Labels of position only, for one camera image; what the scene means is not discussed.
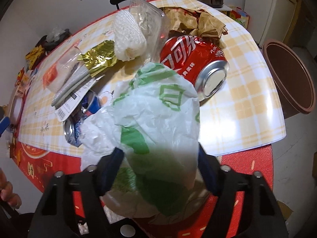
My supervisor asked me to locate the small clear plastic cup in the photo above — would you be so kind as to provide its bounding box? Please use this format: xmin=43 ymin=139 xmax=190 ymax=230
xmin=42 ymin=46 xmax=81 ymax=93

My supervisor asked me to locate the white foam net sleeve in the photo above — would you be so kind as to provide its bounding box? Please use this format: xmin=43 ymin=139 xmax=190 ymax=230
xmin=112 ymin=10 xmax=147 ymax=61

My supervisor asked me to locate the white green plastic bag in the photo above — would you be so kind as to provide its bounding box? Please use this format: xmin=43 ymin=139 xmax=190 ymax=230
xmin=79 ymin=62 xmax=208 ymax=222

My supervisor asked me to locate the brown plastic trash bin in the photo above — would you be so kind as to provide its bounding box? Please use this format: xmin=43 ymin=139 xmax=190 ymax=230
xmin=262 ymin=39 xmax=316 ymax=119

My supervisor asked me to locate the clear plastic clamshell box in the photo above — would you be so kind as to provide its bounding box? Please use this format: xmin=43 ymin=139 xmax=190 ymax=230
xmin=129 ymin=0 xmax=170 ymax=64

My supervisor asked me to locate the white printed paper label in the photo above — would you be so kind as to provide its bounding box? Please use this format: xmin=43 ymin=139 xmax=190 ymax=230
xmin=55 ymin=78 xmax=98 ymax=123

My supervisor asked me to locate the grey striped wrapper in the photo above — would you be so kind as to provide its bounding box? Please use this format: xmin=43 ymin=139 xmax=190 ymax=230
xmin=51 ymin=64 xmax=90 ymax=107

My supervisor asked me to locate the brown paper bag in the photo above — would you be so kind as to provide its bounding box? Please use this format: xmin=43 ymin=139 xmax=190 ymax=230
xmin=160 ymin=7 xmax=228 ymax=45

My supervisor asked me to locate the person's left hand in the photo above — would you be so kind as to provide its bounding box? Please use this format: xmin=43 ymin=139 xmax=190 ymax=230
xmin=0 ymin=169 xmax=21 ymax=209

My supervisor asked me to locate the crushed blue soda can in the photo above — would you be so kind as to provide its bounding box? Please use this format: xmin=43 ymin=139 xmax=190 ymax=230
xmin=63 ymin=90 xmax=101 ymax=147

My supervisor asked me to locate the red cola can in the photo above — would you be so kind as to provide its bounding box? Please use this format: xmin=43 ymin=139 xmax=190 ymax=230
xmin=160 ymin=35 xmax=229 ymax=101

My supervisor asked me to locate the yellow plaid tablecloth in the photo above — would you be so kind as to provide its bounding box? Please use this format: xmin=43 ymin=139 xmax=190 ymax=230
xmin=18 ymin=0 xmax=286 ymax=156

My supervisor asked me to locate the white refrigerator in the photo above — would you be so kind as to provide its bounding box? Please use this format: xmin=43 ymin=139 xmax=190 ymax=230
xmin=244 ymin=0 xmax=298 ymax=47

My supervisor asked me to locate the gold foil wrapper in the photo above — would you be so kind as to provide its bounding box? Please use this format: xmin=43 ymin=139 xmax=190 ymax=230
xmin=78 ymin=40 xmax=118 ymax=77

